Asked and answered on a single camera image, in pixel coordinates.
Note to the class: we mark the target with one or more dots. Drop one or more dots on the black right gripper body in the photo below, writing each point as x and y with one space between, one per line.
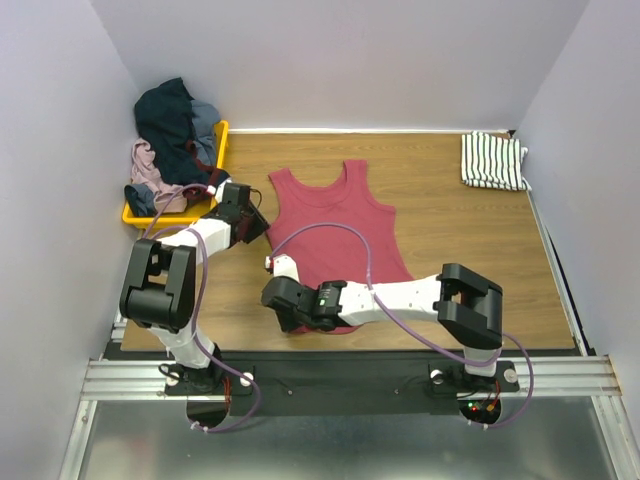
279 304

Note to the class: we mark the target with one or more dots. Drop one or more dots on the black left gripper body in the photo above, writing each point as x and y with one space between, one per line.
255 223

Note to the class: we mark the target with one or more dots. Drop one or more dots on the red tank top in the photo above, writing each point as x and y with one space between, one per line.
337 231

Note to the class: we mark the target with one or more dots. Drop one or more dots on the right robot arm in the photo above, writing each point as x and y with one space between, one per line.
467 305

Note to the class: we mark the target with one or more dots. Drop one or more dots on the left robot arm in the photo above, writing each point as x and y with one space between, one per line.
160 292

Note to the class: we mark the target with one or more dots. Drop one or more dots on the striped folded tank top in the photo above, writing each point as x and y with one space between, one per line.
492 162

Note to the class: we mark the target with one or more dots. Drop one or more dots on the yellow plastic bin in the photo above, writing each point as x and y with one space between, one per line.
193 213

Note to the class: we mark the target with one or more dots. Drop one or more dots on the maroon trimmed dark garment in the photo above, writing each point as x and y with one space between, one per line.
216 177

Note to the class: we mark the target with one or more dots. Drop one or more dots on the grey blue garment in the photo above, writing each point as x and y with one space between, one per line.
204 117

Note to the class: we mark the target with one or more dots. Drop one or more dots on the pink garment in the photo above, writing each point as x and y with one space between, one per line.
157 193

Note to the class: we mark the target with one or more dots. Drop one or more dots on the dark navy garment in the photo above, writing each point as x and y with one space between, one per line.
163 117

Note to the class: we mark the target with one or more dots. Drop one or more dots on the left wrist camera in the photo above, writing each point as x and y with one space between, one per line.
233 194

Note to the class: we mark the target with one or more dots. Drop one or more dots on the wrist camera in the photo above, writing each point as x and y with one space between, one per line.
233 194
282 265

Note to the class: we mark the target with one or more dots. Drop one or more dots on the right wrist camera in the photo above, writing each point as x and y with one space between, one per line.
282 265

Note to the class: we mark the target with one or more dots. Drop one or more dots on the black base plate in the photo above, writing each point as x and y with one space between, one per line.
338 383

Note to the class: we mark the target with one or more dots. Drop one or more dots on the aluminium frame rail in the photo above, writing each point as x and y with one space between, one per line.
107 380

